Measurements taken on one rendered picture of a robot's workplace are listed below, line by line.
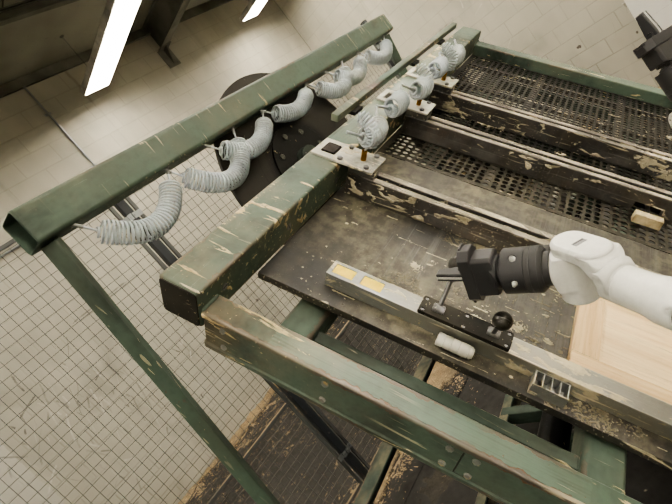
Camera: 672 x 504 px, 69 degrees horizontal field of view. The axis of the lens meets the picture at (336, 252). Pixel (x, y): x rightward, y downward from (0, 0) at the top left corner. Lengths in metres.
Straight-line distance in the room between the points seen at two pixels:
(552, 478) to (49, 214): 1.19
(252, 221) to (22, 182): 4.72
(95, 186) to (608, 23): 5.84
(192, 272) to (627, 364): 0.92
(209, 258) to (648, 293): 0.77
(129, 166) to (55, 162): 4.40
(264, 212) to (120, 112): 5.19
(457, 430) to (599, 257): 0.37
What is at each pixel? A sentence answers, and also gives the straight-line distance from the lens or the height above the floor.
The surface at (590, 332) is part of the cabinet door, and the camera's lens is 1.23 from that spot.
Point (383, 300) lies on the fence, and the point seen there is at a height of 1.53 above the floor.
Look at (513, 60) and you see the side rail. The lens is 2.73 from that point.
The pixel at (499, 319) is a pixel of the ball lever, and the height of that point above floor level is 1.43.
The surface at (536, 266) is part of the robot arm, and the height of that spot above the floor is 1.48.
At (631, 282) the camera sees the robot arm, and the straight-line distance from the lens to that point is 0.84.
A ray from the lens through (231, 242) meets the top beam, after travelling 1.07.
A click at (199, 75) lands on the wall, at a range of 6.92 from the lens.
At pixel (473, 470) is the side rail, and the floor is 1.28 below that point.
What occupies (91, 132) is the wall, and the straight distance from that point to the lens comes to 6.07.
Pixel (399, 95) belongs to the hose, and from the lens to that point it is 1.53.
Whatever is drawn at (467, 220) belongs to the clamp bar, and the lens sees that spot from 1.32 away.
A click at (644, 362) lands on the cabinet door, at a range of 1.24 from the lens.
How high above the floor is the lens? 1.88
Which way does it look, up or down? 11 degrees down
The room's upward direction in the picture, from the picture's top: 39 degrees counter-clockwise
